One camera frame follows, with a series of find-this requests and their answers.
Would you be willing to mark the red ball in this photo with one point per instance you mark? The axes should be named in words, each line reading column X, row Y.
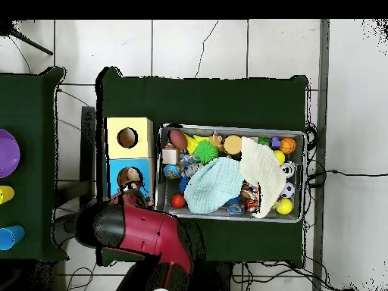
column 178, row 200

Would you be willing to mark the mint green muslin cloth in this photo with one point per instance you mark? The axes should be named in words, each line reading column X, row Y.
column 212, row 185

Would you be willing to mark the black tripod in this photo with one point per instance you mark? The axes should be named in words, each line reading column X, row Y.
column 7, row 28

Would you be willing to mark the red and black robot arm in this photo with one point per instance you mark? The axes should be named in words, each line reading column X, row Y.
column 145, row 236

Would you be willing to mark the purple plate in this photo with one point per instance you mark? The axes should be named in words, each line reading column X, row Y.
column 7, row 153

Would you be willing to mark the blue globe ball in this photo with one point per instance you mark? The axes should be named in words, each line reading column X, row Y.
column 171, row 171

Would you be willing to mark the plain wooden block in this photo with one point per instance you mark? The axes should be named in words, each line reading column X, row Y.
column 170, row 156

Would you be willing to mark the dark green side table cloth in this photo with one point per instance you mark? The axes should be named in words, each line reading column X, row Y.
column 36, row 121

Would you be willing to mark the plain green spiky ball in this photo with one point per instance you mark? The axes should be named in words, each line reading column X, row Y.
column 206, row 151

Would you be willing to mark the cream muslin cloth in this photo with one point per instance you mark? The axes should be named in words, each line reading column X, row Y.
column 264, row 176

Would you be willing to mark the dark green tablecloth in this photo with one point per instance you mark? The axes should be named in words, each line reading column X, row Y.
column 212, row 97

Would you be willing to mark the wooden box with three holes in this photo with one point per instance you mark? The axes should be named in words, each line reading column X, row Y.
column 115, row 145

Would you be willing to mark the clear mesh bin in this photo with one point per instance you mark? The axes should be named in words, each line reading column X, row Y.
column 230, row 128

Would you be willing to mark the blue cup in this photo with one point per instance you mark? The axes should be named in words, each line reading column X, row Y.
column 11, row 237

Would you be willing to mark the brown toy football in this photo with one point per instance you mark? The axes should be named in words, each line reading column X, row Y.
column 178, row 139

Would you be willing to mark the yellow cup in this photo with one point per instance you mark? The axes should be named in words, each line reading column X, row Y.
column 6, row 194

